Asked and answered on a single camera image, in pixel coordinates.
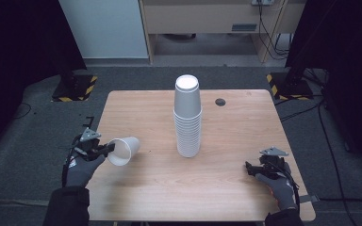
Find stack of white paper cups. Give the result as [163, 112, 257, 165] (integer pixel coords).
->
[173, 73, 203, 158]

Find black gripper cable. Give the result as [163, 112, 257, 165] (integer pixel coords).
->
[270, 161, 302, 212]
[61, 137, 80, 188]

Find person's left hand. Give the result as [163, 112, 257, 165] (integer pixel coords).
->
[64, 153, 107, 188]

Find thin black floor cable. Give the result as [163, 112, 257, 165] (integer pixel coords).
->
[11, 101, 33, 121]

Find white panel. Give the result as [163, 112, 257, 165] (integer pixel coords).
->
[58, 0, 150, 60]

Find black striped stand base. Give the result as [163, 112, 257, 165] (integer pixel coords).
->
[266, 72, 315, 102]
[51, 73, 99, 103]

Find black curtain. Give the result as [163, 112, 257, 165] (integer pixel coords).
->
[285, 0, 362, 182]
[0, 0, 88, 159]

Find long black floor cable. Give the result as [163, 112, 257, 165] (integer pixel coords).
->
[318, 93, 362, 226]

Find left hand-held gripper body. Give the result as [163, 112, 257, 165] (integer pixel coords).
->
[73, 127, 104, 162]

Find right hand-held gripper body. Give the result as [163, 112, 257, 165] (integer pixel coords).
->
[256, 146, 290, 182]

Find black hanging cables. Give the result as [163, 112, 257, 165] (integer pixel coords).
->
[256, 2, 292, 61]

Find person's right hand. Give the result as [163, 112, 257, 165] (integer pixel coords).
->
[255, 170, 298, 212]

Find white power strip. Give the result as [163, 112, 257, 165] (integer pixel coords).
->
[251, 0, 276, 7]

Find beige wooden desk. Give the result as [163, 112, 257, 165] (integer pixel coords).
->
[138, 0, 307, 64]

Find single white paper cup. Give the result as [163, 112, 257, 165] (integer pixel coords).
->
[107, 136, 141, 167]

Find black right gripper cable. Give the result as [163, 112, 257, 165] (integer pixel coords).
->
[270, 161, 302, 212]

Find grey tape strip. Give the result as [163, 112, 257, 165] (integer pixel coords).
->
[299, 194, 321, 204]

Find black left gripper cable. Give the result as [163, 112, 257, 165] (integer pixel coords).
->
[61, 137, 80, 188]

